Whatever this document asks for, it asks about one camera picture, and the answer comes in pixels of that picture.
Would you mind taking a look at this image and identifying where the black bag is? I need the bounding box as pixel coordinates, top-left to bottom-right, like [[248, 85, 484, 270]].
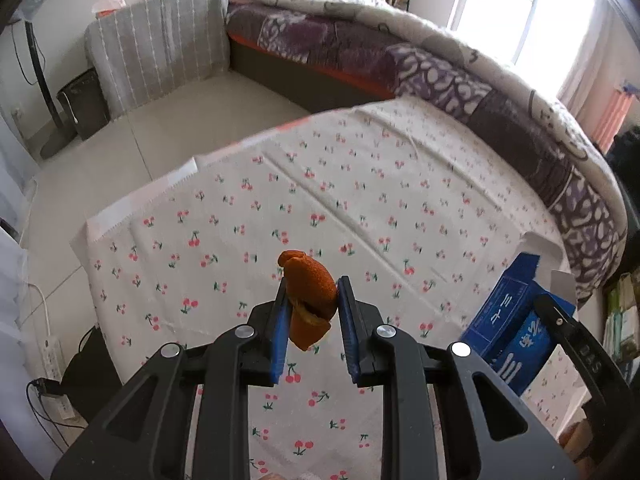
[[62, 326, 124, 419]]

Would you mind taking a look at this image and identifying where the bed with patterned quilt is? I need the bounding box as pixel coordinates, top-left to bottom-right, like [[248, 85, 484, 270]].
[[225, 2, 622, 307]]

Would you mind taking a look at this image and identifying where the black cable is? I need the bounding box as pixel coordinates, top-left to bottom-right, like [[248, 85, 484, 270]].
[[25, 379, 87, 457]]

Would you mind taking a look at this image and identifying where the black waste bin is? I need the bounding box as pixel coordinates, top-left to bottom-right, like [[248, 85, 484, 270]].
[[56, 69, 111, 142]]

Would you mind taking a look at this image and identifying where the black floor fan stand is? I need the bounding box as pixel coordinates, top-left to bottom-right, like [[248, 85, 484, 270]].
[[24, 20, 77, 161]]

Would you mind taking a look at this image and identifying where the pile of black clothes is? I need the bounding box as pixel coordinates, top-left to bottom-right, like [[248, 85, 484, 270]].
[[605, 127, 640, 182]]

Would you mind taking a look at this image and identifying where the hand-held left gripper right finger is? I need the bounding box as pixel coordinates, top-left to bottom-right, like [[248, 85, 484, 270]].
[[336, 275, 581, 480]]

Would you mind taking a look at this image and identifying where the grey striped covered furniture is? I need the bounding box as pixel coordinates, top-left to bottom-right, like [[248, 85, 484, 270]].
[[84, 0, 231, 122]]

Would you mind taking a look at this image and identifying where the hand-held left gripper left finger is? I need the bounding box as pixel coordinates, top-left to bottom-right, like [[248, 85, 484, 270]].
[[50, 275, 292, 480]]

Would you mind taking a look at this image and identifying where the window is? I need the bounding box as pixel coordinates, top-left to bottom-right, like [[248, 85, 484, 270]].
[[447, 0, 557, 67]]

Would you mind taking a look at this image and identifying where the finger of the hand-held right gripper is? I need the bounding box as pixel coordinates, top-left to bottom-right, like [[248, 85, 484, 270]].
[[531, 292, 637, 467]]

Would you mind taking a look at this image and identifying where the light curtain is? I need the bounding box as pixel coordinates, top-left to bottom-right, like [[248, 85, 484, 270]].
[[554, 0, 617, 127]]

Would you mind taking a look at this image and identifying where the orange peel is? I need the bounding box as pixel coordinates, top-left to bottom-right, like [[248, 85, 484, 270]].
[[277, 250, 337, 352]]

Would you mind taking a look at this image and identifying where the pink fabric wardrobe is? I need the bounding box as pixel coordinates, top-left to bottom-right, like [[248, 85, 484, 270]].
[[590, 87, 637, 152]]

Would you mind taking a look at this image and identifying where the white cable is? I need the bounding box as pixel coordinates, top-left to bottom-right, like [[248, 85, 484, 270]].
[[27, 282, 57, 347]]

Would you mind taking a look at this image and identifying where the white printed quilt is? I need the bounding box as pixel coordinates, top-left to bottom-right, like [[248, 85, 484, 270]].
[[227, 0, 629, 242]]

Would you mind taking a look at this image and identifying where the cherry print tablecloth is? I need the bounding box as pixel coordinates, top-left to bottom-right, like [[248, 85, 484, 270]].
[[70, 95, 592, 480]]

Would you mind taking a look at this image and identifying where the white power strip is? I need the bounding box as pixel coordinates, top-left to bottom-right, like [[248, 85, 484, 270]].
[[42, 339, 77, 424]]

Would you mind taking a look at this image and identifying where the blue and white carton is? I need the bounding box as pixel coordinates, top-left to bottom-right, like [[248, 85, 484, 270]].
[[460, 232, 578, 397]]

